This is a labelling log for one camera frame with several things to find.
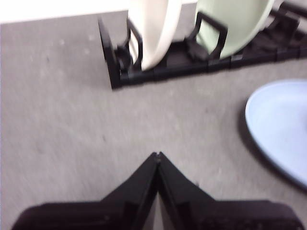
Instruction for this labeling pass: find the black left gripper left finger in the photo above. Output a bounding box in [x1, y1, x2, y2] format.
[13, 152, 159, 230]

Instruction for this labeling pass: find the pale green plate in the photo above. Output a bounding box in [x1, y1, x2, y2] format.
[195, 0, 275, 59]

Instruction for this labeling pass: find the blue plate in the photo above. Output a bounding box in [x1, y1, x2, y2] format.
[245, 80, 307, 190]

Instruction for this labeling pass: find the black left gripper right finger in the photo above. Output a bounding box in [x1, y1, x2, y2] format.
[157, 152, 303, 230]

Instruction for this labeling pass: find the black plate rack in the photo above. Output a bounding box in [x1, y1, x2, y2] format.
[97, 0, 307, 91]

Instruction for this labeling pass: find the cream white plate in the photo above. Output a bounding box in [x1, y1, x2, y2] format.
[127, 0, 183, 70]

